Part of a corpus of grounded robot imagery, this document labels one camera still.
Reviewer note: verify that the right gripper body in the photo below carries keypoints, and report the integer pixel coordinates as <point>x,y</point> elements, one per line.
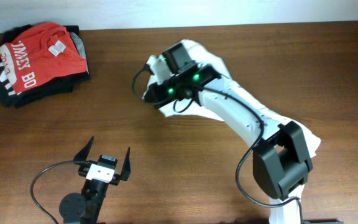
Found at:
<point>167,90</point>

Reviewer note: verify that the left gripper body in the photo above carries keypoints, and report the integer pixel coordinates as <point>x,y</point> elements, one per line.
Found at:
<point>114,178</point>

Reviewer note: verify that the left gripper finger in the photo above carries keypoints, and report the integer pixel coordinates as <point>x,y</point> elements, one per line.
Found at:
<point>126,168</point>
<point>82,155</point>

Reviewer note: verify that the white t-shirt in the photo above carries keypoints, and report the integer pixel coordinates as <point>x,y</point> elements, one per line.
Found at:
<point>231,104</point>

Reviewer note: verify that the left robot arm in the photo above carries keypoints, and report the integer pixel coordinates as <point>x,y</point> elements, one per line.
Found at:
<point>84,207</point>

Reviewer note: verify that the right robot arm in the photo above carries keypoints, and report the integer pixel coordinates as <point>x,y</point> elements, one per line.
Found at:
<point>281,163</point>

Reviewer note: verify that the grey folded garment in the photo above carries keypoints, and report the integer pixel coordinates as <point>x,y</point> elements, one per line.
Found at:
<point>80,47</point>

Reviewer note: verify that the red folded t-shirt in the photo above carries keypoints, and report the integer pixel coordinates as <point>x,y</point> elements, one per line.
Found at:
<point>39,54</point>

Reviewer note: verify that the black folded t-shirt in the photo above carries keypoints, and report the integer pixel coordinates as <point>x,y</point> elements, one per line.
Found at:
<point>55,86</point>

